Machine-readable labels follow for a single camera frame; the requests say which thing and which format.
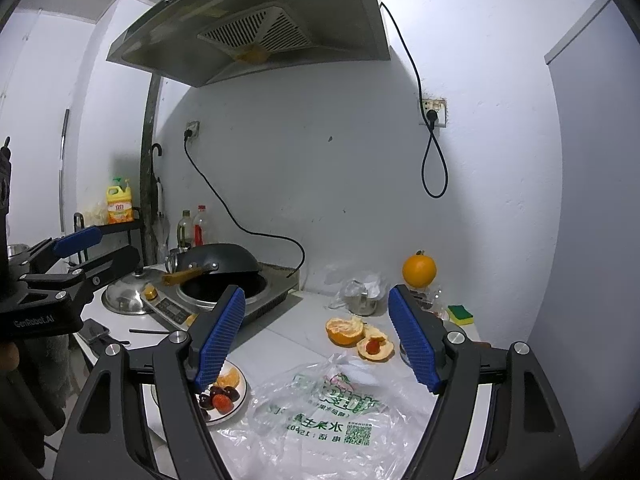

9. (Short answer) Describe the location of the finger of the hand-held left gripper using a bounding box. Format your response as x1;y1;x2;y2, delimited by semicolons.
10;225;103;274
20;245;142;304

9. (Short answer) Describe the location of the whole orange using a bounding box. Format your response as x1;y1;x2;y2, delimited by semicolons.
402;250;437;289

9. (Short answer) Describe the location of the small steel pot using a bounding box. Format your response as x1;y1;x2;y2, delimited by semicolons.
345;287;379;317

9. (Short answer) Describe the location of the small clear plastic bag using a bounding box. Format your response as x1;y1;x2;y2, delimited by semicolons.
325;267;391;316

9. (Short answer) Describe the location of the orange peel half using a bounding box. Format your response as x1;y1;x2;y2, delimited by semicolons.
356;326;396;363

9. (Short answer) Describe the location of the black metal rack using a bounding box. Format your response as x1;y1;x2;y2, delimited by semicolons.
72;212;146;266

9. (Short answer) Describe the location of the steel pot lid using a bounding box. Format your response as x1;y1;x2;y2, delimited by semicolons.
101;269;151;316

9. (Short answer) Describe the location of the black wok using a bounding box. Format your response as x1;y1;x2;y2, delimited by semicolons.
161;243;262;287

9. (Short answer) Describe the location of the printed clear plastic bag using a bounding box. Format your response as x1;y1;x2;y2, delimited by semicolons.
207;352;493;480

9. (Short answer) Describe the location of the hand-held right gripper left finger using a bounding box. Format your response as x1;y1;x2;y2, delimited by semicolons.
52;285;247;480

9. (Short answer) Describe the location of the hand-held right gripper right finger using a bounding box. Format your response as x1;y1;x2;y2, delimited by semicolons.
387;284;583;480

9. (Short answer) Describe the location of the cooking oil bottle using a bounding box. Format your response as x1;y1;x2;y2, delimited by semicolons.
177;210;193;251

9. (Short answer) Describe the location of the orange segment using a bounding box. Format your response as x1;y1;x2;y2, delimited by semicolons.
214;366;241;390

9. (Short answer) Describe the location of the steel induction cooker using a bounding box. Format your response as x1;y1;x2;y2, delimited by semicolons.
142;262;301;333

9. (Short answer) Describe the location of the red cap bottle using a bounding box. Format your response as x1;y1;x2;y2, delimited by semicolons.
192;205;211;247

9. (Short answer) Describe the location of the black range hood cable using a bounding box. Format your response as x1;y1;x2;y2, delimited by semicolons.
380;2;449;198

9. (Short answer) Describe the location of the green yellow sponge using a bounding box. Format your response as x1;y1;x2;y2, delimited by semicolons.
446;304;476;326

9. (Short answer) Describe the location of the yellow detergent bottle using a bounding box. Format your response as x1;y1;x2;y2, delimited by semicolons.
106;176;136;225

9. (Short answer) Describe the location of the black umbrella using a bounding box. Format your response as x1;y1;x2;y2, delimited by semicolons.
150;143;166;261

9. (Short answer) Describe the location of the black induction cooker cable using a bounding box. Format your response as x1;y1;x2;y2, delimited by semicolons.
184;130;306;281

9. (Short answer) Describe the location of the rusty vertical pipe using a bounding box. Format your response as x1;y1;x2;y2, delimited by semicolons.
140;74;163;266

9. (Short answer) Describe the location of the white ceramic bowl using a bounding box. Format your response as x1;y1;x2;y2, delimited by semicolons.
197;357;248;427

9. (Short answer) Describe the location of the clear plastic container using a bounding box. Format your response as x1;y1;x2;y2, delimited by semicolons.
407;285;448;318

